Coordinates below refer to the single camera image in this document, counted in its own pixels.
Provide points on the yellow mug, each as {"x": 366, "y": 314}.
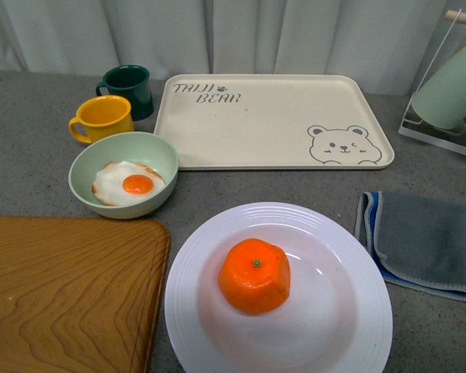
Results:
{"x": 101, "y": 117}

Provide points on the grey blue folded cloth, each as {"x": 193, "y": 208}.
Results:
{"x": 416, "y": 242}

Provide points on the fake fried egg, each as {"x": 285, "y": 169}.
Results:
{"x": 123, "y": 183}

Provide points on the light green tumbler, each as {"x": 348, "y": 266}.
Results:
{"x": 441, "y": 101}

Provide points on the beige bear serving tray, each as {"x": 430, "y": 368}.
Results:
{"x": 236, "y": 121}

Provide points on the light green bowl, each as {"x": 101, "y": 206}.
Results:
{"x": 137, "y": 147}

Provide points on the white curtain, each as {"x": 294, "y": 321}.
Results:
{"x": 385, "y": 46}

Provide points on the clear acrylic cup rack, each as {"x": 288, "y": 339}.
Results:
{"x": 413, "y": 127}

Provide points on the dark green mug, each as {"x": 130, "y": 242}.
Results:
{"x": 133, "y": 83}

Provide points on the orange mandarin fruit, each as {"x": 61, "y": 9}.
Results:
{"x": 255, "y": 277}

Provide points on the white round plate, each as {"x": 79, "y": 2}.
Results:
{"x": 338, "y": 317}

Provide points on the wooden cutting board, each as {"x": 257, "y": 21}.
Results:
{"x": 80, "y": 294}

